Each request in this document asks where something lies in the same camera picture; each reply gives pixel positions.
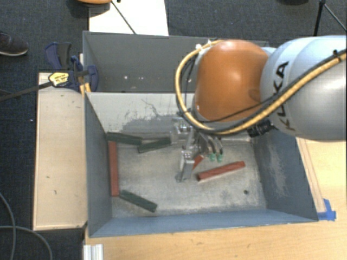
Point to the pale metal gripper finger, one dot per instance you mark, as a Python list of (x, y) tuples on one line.
[(189, 168), (182, 169)]

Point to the red-brown flat block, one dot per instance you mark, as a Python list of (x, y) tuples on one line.
[(221, 170), (198, 161), (114, 169)]

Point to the grey metal bin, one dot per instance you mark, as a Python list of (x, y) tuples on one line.
[(189, 196)]

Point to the dark green flat block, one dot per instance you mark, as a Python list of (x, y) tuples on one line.
[(138, 201), (154, 145), (123, 138)]

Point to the pale wood board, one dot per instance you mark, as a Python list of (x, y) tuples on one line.
[(61, 158)]

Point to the person's foot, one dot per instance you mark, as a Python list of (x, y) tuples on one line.
[(12, 45)]

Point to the black cylinder on white bracket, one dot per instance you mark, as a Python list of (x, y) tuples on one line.
[(259, 129)]

